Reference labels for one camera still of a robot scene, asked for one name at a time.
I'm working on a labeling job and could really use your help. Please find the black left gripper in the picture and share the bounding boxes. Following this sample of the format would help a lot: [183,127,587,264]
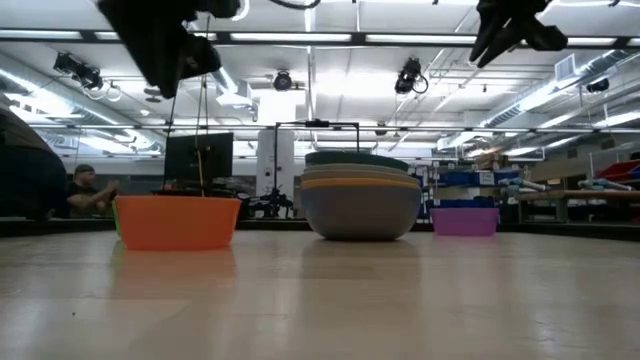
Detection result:
[97,0,241,99]

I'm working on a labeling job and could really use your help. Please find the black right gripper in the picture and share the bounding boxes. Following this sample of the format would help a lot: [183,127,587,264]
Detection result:
[468,0,549,69]

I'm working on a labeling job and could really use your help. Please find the teal bowl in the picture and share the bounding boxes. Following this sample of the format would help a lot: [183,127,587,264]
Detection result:
[304,150,411,172]

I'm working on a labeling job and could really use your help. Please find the large off-white bowl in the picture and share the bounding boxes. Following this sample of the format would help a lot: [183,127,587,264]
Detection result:
[300,169,421,184]

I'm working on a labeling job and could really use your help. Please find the light orange bowl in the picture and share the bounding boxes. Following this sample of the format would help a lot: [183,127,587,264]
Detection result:
[300,177,422,191]

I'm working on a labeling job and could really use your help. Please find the blue storage bins shelf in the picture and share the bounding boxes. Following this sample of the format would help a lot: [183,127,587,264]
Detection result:
[433,168,522,209]

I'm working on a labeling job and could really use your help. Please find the ceiling air vent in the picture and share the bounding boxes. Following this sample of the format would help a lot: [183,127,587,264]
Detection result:
[554,53,578,82]

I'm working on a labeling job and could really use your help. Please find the black computer monitor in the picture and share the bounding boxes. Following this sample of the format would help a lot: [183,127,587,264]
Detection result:
[163,131,235,184]

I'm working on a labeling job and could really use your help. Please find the black metal gantry stand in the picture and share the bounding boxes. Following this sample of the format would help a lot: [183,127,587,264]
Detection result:
[271,119,362,219]

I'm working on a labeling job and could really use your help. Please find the white square column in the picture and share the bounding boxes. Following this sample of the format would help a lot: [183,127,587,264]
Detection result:
[255,129,297,199]

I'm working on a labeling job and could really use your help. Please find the bright orange bowl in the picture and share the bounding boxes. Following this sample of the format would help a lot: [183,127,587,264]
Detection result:
[114,195,243,252]

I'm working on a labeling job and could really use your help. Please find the person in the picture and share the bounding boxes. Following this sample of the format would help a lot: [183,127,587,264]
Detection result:
[66,163,122,219]

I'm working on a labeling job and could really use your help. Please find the wooden top workbench cart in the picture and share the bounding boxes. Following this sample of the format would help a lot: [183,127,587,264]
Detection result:
[514,188,640,224]

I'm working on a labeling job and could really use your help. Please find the purple translucent bowl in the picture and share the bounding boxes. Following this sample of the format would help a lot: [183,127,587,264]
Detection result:
[430,207,501,238]

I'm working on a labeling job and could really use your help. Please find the large black rounded object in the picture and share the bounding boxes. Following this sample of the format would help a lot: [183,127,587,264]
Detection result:
[0,106,69,222]

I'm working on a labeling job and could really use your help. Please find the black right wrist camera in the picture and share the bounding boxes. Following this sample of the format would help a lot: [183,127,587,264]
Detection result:
[519,18,569,52]

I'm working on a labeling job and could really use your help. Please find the black overhead camera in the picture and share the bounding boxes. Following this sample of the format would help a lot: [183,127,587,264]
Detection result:
[272,70,294,93]
[53,51,104,91]
[394,56,430,96]

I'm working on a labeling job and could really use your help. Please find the wire rack red blue bins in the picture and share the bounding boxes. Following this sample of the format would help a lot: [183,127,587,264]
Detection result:
[587,149,640,183]

